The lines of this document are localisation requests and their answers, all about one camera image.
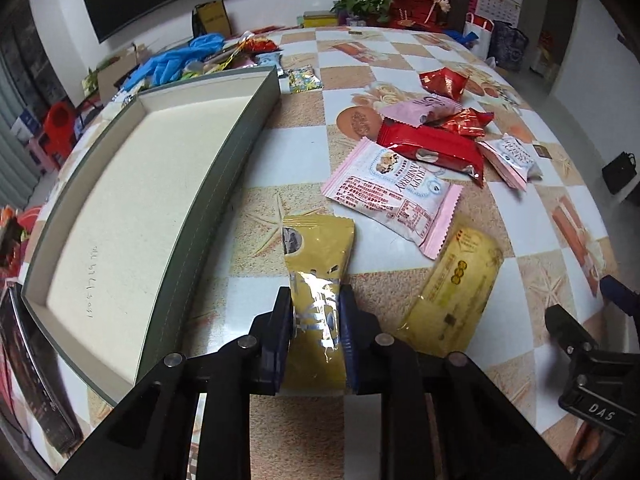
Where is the light yellow snack packet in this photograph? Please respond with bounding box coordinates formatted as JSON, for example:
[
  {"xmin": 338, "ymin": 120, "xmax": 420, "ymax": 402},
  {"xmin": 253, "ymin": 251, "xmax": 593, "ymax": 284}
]
[{"xmin": 397, "ymin": 226, "xmax": 503, "ymax": 356}]

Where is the dark gold snack packet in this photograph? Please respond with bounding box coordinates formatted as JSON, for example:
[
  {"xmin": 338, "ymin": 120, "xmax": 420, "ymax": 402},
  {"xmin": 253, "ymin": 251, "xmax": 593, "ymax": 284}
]
[{"xmin": 281, "ymin": 214, "xmax": 355, "ymax": 393}]

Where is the large pink cranberry crisp packet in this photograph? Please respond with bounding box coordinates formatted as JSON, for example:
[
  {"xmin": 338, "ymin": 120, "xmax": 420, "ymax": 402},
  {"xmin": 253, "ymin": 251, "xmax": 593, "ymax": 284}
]
[{"xmin": 321, "ymin": 138, "xmax": 462, "ymax": 260}]

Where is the small pink-white snack packet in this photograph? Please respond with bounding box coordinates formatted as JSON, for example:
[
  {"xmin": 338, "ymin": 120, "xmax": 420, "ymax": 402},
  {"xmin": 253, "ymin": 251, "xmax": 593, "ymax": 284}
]
[{"xmin": 476, "ymin": 134, "xmax": 542, "ymax": 191}]

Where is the long red snack packet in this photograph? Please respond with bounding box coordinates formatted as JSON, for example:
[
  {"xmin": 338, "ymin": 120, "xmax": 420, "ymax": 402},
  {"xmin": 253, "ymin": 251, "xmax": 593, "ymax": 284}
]
[{"xmin": 376, "ymin": 119, "xmax": 485, "ymax": 188}]

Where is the plain pink snack packet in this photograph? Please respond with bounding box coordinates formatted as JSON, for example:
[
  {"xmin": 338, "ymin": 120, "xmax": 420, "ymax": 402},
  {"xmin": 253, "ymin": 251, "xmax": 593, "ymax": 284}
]
[{"xmin": 380, "ymin": 94, "xmax": 462, "ymax": 128}]

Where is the red foil candy packet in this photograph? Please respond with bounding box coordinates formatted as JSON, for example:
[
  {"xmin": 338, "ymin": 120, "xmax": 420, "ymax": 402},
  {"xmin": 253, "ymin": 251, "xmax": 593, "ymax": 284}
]
[{"xmin": 435, "ymin": 107, "xmax": 495, "ymax": 139}]

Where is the black handbag on floor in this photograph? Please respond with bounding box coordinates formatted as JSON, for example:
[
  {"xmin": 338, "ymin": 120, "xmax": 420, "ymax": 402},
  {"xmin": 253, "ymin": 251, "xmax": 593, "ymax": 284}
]
[{"xmin": 602, "ymin": 152, "xmax": 637, "ymax": 195}]

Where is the green-sided shallow box tray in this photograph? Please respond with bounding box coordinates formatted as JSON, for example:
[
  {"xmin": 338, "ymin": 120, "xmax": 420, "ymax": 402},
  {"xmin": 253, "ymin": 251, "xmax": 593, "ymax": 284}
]
[{"xmin": 23, "ymin": 67, "xmax": 280, "ymax": 403}]

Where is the colourful small candy packet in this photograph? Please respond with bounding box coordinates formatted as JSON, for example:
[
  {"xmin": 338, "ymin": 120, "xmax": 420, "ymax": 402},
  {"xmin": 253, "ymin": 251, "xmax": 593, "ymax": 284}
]
[{"xmin": 288, "ymin": 65, "xmax": 323, "ymax": 93}]

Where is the light blue snack packet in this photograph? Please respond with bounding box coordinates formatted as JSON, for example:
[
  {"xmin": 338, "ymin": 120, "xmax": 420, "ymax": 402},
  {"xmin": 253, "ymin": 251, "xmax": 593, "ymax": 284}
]
[{"xmin": 254, "ymin": 51, "xmax": 284, "ymax": 77}]

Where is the dark patterned gift bag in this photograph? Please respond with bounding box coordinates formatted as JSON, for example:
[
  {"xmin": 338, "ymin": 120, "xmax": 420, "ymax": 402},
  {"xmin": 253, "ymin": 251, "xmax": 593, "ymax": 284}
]
[{"xmin": 488, "ymin": 21, "xmax": 529, "ymax": 72}]

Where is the red snack bag far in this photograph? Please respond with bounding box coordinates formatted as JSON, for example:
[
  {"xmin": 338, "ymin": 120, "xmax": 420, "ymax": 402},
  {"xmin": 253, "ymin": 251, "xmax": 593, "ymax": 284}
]
[{"xmin": 243, "ymin": 36, "xmax": 280, "ymax": 55}]

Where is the red plastic stool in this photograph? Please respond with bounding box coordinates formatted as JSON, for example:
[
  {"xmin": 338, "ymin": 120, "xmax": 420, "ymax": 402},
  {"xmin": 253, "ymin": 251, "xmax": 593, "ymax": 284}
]
[{"xmin": 42, "ymin": 101, "xmax": 76, "ymax": 160}]

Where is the cardboard box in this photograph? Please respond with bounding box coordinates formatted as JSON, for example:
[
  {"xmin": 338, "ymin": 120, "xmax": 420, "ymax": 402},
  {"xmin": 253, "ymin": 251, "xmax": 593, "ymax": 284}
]
[{"xmin": 98, "ymin": 44, "xmax": 150, "ymax": 104}]

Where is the blue ribbon bow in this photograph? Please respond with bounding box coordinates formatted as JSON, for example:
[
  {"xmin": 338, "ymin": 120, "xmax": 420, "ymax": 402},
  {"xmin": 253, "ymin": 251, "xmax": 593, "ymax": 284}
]
[{"xmin": 444, "ymin": 29, "xmax": 478, "ymax": 50}]

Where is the yellow-green box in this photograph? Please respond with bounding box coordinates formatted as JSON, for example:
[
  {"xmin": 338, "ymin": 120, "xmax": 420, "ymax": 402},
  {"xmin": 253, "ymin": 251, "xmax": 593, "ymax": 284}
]
[{"xmin": 297, "ymin": 11, "xmax": 338, "ymax": 28}]

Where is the yellow-black paper bag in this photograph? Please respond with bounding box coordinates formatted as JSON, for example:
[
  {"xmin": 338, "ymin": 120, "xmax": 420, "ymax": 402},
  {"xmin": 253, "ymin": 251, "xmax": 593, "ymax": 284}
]
[{"xmin": 191, "ymin": 0, "xmax": 232, "ymax": 38}]

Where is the green potted plant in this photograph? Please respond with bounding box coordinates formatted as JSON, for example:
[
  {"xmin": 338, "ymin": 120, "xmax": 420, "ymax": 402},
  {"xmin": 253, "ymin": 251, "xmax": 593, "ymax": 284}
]
[{"xmin": 331, "ymin": 0, "xmax": 393, "ymax": 23}]

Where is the pink flower red gift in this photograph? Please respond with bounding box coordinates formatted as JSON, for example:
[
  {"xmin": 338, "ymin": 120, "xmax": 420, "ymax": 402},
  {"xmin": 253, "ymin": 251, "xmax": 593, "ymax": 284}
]
[{"xmin": 387, "ymin": 0, "xmax": 451, "ymax": 32}]

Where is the white red-handled gift bag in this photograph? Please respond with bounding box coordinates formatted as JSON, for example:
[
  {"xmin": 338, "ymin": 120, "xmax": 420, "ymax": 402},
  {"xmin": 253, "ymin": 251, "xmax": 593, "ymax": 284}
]
[{"xmin": 463, "ymin": 12, "xmax": 495, "ymax": 61}]

